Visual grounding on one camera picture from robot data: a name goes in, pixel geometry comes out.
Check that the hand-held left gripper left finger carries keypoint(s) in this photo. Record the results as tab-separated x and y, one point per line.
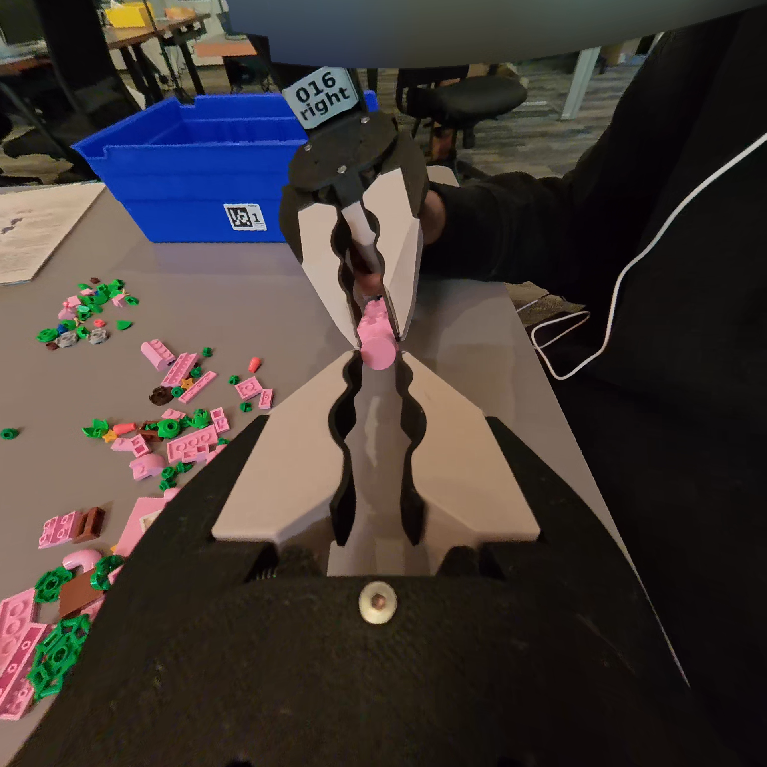
281	479

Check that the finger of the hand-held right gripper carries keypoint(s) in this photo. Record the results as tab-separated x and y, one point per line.
317	263
401	239

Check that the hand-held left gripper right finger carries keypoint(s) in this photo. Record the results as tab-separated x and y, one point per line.
473	479

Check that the pink grey brick assembly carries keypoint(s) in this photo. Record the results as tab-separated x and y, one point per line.
374	317

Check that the person's right hand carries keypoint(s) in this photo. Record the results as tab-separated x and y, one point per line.
432	215

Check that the pile of pink toy bricks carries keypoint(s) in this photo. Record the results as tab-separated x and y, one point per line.
192	446

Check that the black office chair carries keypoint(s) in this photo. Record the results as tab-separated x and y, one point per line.
467	99

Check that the blue plastic bin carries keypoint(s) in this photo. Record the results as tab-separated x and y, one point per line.
180	174

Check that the person's black jacket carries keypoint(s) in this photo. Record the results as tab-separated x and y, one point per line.
689	419

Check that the wooden top desk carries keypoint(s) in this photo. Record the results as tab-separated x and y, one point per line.
156	30

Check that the yellow plastic bin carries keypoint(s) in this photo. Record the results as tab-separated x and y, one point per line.
129	13

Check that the white printed sheet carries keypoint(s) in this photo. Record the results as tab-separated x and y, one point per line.
36	227

